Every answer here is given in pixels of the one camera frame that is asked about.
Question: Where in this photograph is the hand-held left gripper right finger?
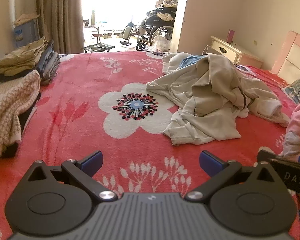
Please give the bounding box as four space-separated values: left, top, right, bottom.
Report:
184 151 282 202

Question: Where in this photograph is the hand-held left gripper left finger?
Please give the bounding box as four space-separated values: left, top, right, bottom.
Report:
22 151 118 202

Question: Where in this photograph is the beige zip jacket black trim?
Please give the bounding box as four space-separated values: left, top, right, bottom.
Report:
191 45 290 127

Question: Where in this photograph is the stack of folded clothes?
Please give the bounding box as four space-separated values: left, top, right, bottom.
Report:
0 37 61 85

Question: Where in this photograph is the clothes pile on wheelchair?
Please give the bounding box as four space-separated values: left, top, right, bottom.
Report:
146 0 180 23

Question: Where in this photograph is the pink quilted cloth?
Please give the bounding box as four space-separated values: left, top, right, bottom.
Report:
281 101 300 160

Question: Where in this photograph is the cream sweatshirt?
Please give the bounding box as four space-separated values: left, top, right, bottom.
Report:
146 52 290 146

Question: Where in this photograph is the red floral blanket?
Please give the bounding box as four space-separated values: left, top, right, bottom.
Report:
0 50 300 240

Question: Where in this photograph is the beige houndstooth garment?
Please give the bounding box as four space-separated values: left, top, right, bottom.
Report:
0 69 42 155

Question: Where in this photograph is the blue-grey cloth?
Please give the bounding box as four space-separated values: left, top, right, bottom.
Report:
178 56 203 68

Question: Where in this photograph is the pink headboard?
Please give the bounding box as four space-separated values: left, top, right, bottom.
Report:
271 31 300 84

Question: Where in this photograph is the black folding stool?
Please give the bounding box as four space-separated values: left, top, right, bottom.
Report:
81 44 115 54

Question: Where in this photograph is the white nightstand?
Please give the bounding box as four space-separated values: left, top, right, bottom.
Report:
210 35 263 68

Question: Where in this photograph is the white plastic bag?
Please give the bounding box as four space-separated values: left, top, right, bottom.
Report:
150 35 171 53

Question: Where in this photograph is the small folding table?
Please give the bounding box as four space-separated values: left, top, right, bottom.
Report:
84 17 105 44

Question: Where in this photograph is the blue storage box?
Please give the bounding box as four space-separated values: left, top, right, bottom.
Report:
12 19 40 48

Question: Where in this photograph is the black wheelchair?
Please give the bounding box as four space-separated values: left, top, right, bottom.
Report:
119 9 177 51

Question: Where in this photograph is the beige curtain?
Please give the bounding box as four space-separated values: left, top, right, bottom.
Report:
35 0 84 55

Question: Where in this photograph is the beige folded cloth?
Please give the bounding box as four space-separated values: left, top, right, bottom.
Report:
12 14 40 25

